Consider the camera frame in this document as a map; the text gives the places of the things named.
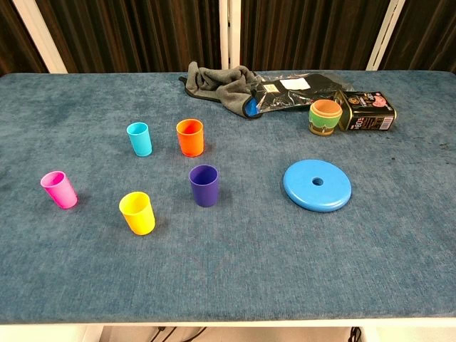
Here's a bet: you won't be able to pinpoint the yellow plastic cup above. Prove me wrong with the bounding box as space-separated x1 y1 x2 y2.
118 191 157 236

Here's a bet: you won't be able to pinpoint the pink plastic cup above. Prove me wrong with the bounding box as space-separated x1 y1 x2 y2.
39 170 78 210

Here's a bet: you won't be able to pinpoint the white slanted frame beam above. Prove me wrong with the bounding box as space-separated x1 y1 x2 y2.
12 0 68 74
366 0 407 71

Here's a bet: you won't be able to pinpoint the black rectangular tin can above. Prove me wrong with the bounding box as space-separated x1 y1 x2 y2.
334 89 398 133

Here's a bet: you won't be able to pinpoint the green and orange wooden cup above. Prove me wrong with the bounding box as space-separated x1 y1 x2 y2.
308 99 343 137

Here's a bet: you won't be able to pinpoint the blue disc with hole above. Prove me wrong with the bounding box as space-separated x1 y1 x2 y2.
283 159 353 213

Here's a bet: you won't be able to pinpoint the dark pleated curtain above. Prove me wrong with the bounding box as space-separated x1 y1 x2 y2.
0 0 456 76

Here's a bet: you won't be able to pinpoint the black socks in plastic bag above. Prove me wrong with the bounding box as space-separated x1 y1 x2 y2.
249 71 356 117

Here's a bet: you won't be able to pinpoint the purple plastic cup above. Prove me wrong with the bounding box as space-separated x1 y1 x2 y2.
188 164 220 208

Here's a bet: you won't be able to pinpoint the orange plastic cup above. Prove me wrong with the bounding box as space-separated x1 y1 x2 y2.
176 118 206 157

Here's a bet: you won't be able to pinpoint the blue velvet table cover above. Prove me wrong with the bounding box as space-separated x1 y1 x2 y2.
0 70 456 325

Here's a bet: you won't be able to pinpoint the grey crumpled cloth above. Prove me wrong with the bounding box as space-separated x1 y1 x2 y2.
177 61 263 120

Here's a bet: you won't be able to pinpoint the cyan plastic cup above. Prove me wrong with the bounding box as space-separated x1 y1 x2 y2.
126 122 153 157

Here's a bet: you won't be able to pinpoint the white vertical frame post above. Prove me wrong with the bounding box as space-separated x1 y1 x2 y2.
217 0 242 71

